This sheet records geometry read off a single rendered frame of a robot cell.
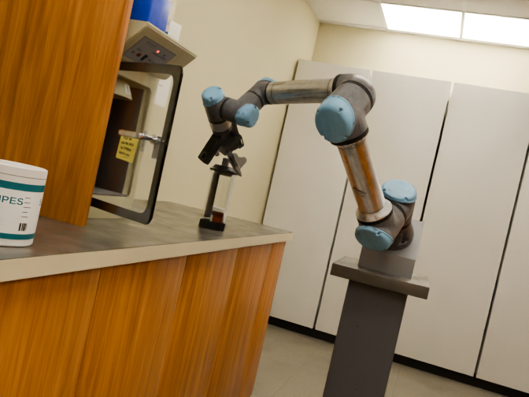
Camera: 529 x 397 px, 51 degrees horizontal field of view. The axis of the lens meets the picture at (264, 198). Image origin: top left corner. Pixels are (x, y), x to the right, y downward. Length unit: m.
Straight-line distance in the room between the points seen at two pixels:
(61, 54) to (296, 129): 3.21
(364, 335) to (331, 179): 2.67
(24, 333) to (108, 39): 0.77
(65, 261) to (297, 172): 3.56
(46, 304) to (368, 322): 1.13
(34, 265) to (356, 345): 1.22
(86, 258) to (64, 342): 0.20
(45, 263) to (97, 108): 0.55
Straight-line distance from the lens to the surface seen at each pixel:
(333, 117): 1.55
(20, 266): 1.07
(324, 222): 4.53
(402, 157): 4.47
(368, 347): 1.99
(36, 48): 1.69
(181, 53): 1.81
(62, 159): 1.58
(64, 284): 1.24
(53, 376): 1.32
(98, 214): 1.76
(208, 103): 1.85
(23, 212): 1.13
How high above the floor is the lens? 1.16
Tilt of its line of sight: 2 degrees down
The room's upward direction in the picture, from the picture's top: 12 degrees clockwise
